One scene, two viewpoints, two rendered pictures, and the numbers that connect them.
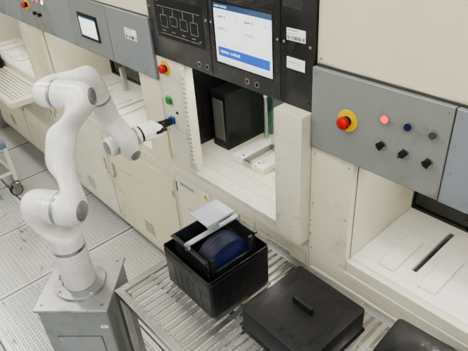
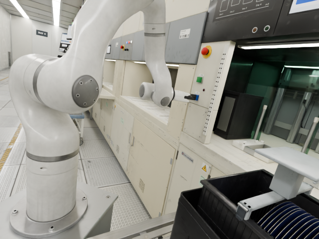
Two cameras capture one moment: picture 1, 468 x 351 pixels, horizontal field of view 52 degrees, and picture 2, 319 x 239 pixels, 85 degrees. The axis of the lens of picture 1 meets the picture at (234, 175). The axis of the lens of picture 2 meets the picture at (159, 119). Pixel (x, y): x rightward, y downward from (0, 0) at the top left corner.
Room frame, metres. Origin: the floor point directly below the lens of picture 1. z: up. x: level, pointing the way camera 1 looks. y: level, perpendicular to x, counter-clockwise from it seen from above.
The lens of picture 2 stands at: (0.95, 0.31, 1.19)
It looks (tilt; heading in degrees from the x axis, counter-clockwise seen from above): 14 degrees down; 8
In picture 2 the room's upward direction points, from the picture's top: 10 degrees clockwise
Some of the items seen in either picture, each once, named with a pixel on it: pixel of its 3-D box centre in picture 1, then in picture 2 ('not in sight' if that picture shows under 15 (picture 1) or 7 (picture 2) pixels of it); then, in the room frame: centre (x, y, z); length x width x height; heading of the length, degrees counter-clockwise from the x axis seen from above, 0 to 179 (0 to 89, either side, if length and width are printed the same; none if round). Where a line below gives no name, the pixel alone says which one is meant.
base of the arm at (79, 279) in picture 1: (75, 264); (53, 180); (1.33, 0.62, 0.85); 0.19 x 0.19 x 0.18
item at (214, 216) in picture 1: (214, 246); (267, 225); (1.30, 0.09, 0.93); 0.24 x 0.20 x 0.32; 128
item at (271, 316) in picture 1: (302, 315); not in sight; (1.04, -0.19, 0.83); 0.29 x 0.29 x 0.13; 39
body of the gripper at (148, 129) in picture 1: (147, 130); (177, 95); (1.90, 0.37, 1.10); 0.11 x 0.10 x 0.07; 130
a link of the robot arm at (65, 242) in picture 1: (52, 220); (47, 104); (1.34, 0.65, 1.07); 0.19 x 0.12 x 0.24; 73
